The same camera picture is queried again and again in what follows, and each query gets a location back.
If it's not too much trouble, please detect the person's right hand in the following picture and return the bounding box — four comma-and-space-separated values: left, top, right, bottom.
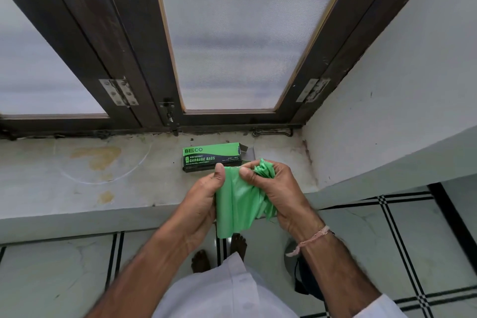
238, 160, 325, 246

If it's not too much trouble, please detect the person's left hand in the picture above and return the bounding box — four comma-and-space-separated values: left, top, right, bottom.
163, 163, 226, 255

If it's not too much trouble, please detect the green plastic garbage bag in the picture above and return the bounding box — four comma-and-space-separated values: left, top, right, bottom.
231, 159, 279, 235

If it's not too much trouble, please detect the green garbage bag box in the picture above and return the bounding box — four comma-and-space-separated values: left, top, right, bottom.
181, 141, 256, 173

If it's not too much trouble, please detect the black pedal trash bin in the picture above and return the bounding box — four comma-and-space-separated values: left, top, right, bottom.
283, 237, 327, 302

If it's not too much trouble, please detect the person's right forearm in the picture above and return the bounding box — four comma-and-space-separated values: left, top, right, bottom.
298, 226, 385, 318

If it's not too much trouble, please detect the person's left forearm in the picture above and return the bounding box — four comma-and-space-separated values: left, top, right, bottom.
85, 234, 204, 318

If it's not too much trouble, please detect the person's left foot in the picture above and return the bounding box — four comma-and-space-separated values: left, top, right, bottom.
190, 249, 211, 274

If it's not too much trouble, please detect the person's foot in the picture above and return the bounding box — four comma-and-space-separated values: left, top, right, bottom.
190, 249, 211, 274
229, 232, 249, 261

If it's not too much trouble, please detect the person's right foot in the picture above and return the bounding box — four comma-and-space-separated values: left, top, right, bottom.
229, 232, 249, 261

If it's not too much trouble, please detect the pink thread wrist band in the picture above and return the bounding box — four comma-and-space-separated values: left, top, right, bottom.
284, 225, 333, 258

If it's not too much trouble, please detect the black metal window stay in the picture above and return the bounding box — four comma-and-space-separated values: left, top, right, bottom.
251, 126, 294, 139

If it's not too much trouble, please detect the black window bolt latch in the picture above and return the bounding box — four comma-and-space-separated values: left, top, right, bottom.
159, 97, 182, 136

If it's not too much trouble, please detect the white marble window sill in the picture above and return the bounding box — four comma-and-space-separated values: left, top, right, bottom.
0, 133, 319, 220

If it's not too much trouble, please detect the frosted glass window pane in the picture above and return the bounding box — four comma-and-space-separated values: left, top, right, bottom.
152, 0, 355, 111
0, 0, 108, 116

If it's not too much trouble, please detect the dark wooden window frame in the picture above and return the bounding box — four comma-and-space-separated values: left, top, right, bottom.
0, 0, 449, 140

